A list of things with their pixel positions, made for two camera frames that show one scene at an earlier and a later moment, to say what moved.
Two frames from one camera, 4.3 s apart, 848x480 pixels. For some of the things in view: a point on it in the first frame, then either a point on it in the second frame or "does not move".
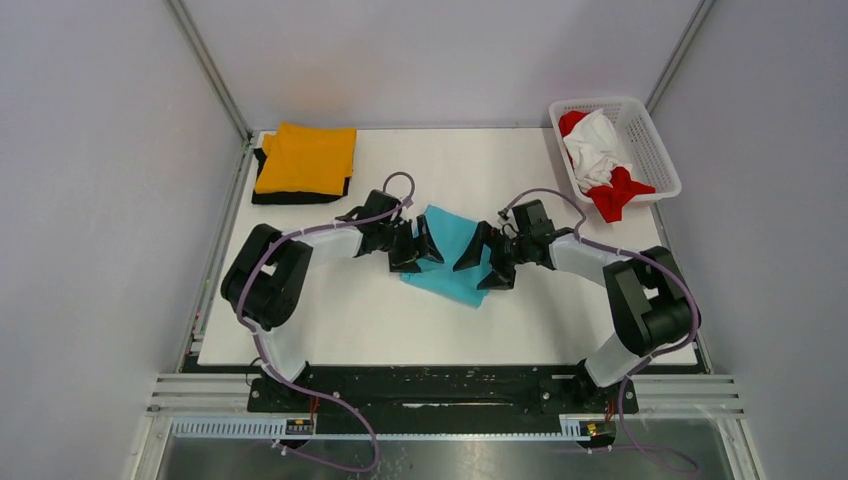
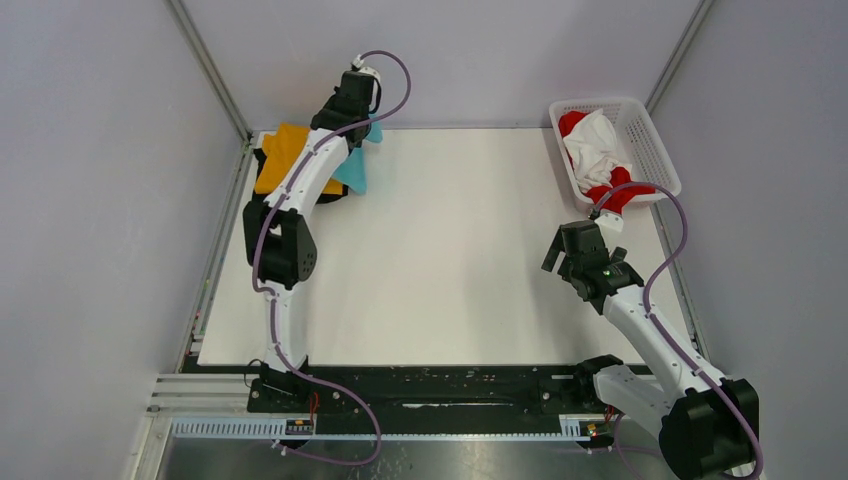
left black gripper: (405, 260) → (330, 106)
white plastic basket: (637, 135) does not move
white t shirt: (592, 150) does not move
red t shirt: (612, 198) does not move
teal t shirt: (448, 231) → (352, 172)
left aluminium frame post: (202, 58) does not move
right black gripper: (503, 277) → (557, 247)
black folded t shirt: (281, 197) does not move
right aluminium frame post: (699, 15) does not move
